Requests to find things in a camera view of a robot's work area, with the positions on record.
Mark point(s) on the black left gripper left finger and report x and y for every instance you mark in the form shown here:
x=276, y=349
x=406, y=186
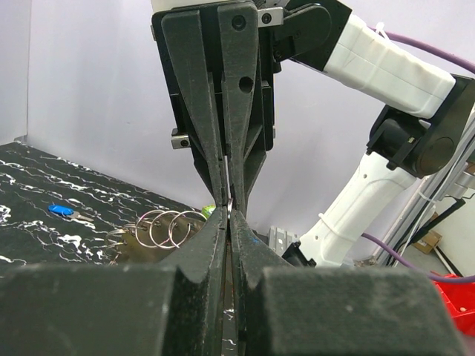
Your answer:
x=174, y=307

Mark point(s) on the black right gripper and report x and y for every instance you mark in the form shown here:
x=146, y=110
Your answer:
x=219, y=74

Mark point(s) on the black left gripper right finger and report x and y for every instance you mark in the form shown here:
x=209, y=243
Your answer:
x=286, y=310

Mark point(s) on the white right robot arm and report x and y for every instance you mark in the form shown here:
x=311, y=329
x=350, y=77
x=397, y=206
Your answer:
x=426, y=109

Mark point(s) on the green toy block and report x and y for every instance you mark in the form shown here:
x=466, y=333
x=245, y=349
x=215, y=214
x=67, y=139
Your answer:
x=208, y=210

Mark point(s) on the blue tagged key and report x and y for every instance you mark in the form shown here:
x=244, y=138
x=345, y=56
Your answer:
x=67, y=212

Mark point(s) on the cardboard box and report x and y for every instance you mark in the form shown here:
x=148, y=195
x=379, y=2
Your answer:
x=428, y=242

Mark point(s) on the red plastic bin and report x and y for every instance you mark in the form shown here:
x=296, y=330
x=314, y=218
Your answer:
x=459, y=301

